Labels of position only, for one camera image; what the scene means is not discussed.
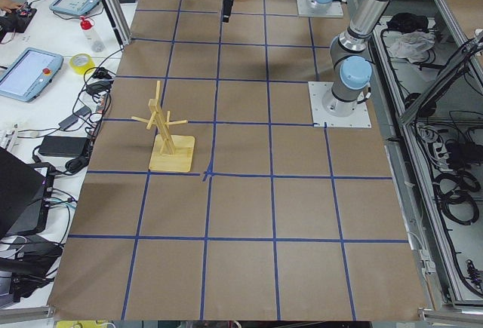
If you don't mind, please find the wooden cup tree stand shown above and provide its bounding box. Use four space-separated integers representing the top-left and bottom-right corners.
131 81 195 173

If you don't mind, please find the person's hand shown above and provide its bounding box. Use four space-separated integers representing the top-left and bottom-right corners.
0 0 23 13

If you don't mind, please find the clear bottle red cap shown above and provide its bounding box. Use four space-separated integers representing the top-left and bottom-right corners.
80 17 105 53

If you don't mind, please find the yellow tape roll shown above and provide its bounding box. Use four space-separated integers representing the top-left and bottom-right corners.
69 53 96 75

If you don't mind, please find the black controller device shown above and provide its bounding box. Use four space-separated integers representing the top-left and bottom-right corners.
1 4 37 33

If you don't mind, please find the teach pendant lower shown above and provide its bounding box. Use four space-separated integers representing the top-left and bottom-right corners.
1 48 63 102

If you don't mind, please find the white cloth rag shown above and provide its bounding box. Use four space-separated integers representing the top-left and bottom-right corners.
388 31 435 63

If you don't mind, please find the black power adapter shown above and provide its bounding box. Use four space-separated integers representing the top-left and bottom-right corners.
38 136 88 158

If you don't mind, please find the black laptop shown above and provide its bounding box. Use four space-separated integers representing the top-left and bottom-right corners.
1 149 54 238

